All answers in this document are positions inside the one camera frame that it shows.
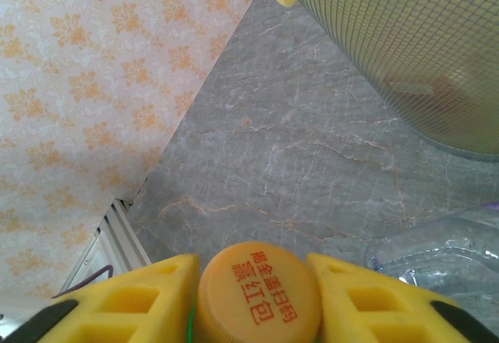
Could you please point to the red packaging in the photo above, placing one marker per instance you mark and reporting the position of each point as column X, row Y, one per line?
column 440, row 85

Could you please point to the purple label bottle white cap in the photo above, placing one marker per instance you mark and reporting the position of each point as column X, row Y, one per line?
column 436, row 249

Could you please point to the green bottle orange cap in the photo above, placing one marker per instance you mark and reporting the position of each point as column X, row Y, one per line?
column 253, row 292

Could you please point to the mesh waste bin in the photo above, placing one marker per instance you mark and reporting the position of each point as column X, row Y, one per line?
column 409, row 47

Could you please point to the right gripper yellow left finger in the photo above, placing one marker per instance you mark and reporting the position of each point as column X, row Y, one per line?
column 128, row 304

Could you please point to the aluminium side rail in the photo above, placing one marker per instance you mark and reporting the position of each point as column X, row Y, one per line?
column 113, row 237

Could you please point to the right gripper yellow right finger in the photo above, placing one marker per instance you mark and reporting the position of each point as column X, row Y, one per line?
column 370, row 304

